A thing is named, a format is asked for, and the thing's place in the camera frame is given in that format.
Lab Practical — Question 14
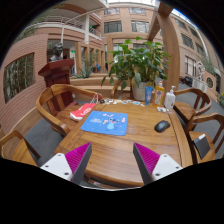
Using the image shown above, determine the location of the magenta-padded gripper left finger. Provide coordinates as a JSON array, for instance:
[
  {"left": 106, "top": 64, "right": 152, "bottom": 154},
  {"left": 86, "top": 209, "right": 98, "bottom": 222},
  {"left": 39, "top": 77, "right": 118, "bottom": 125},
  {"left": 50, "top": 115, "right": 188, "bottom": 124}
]
[{"left": 39, "top": 142, "right": 93, "bottom": 186}]

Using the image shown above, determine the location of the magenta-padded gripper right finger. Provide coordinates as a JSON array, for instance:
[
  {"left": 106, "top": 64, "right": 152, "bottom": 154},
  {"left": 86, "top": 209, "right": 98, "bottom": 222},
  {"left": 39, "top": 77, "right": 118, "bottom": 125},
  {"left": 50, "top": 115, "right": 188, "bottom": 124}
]
[{"left": 132, "top": 142, "right": 184, "bottom": 186}]

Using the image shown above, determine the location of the black computer mouse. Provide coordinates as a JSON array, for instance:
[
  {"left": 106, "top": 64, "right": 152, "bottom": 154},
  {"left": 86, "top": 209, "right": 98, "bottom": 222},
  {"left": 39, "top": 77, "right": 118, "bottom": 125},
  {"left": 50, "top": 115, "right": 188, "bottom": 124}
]
[{"left": 154, "top": 119, "right": 171, "bottom": 133}]

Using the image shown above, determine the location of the blue cartoon mouse pad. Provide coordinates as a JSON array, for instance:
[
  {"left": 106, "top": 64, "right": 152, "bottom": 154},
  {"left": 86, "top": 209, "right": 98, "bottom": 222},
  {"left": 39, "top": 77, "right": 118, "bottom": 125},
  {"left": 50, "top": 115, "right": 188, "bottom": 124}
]
[{"left": 80, "top": 110, "right": 129, "bottom": 137}]

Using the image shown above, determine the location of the wooden armchair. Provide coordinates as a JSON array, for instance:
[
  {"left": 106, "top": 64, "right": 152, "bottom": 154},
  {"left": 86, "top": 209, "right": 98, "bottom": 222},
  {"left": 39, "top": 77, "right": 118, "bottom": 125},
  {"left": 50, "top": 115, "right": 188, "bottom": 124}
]
[
  {"left": 110, "top": 78, "right": 134, "bottom": 100},
  {"left": 184, "top": 112, "right": 224, "bottom": 165},
  {"left": 35, "top": 83, "right": 104, "bottom": 138},
  {"left": 0, "top": 129, "right": 42, "bottom": 167},
  {"left": 172, "top": 87, "right": 212, "bottom": 126}
]

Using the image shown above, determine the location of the black notebook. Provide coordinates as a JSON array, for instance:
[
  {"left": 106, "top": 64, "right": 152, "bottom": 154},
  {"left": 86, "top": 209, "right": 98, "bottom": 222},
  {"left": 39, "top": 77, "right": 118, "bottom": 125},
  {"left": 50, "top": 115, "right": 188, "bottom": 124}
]
[{"left": 193, "top": 133, "right": 211, "bottom": 160}]

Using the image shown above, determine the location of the red paper bag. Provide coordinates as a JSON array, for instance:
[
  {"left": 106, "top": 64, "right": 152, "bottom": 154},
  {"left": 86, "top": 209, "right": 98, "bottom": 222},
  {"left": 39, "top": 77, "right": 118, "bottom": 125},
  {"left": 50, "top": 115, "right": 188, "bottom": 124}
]
[{"left": 69, "top": 94, "right": 100, "bottom": 122}]

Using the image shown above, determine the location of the white pump bottle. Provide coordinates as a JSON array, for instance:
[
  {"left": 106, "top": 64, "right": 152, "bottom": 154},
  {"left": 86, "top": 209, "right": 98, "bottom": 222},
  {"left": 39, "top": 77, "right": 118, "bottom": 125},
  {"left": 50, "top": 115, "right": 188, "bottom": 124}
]
[{"left": 163, "top": 85, "right": 177, "bottom": 111}]

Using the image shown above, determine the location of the yellow dish soap bottle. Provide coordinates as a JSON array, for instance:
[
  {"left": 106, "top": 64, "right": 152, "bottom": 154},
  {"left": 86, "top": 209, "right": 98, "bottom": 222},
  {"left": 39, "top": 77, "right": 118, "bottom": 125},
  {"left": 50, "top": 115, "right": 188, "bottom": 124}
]
[{"left": 153, "top": 80, "right": 166, "bottom": 107}]

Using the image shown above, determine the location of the blue squeeze tube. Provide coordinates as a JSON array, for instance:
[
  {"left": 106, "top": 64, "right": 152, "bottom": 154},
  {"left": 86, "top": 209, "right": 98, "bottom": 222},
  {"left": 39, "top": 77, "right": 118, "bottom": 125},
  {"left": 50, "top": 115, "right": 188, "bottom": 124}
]
[{"left": 144, "top": 85, "right": 154, "bottom": 106}]

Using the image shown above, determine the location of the spiky green agave plant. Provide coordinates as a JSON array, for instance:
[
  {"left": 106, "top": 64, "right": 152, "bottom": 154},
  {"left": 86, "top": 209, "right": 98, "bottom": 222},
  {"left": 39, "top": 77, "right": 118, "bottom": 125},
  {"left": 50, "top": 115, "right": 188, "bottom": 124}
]
[{"left": 77, "top": 64, "right": 98, "bottom": 80}]

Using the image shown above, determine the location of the white outdoor statue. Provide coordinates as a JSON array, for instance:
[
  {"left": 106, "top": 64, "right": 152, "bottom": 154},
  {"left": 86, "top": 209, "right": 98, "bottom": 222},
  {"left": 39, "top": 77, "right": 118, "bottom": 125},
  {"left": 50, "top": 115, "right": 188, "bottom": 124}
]
[{"left": 195, "top": 60, "right": 206, "bottom": 82}]

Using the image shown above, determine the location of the green plant in white pot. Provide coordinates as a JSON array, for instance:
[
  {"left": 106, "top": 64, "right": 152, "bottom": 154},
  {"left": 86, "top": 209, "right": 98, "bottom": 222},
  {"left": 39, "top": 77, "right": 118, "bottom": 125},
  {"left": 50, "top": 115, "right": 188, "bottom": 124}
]
[{"left": 100, "top": 36, "right": 172, "bottom": 102}]

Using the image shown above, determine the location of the dark bust statue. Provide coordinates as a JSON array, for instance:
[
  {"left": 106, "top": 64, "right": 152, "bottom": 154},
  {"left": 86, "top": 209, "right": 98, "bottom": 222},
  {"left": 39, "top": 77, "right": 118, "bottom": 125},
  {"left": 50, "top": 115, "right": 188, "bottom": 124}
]
[{"left": 48, "top": 42, "right": 65, "bottom": 63}]

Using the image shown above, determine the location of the dark red wooden pedestal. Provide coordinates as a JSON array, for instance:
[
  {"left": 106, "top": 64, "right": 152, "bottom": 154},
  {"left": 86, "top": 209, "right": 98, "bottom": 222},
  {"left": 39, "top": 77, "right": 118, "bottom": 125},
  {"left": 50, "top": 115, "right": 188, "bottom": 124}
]
[{"left": 37, "top": 59, "right": 76, "bottom": 117}]

